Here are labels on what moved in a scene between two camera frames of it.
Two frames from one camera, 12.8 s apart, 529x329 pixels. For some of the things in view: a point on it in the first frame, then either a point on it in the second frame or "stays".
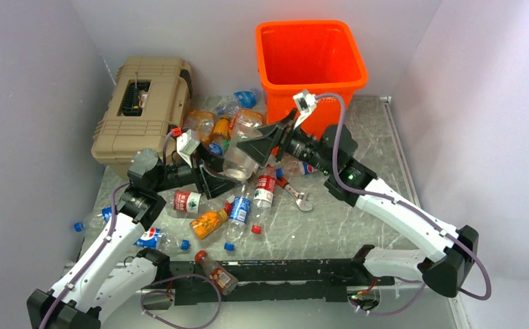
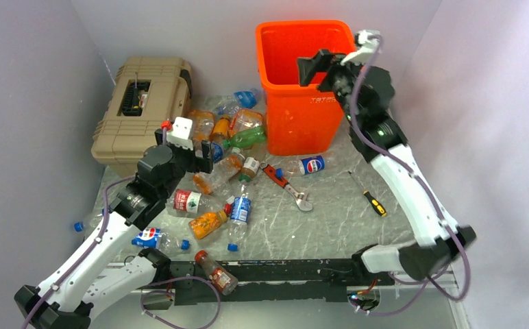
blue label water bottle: (239, 218) stays
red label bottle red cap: (194, 202) stays
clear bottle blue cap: (94, 221) stays
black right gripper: (260, 149) to (322, 62)
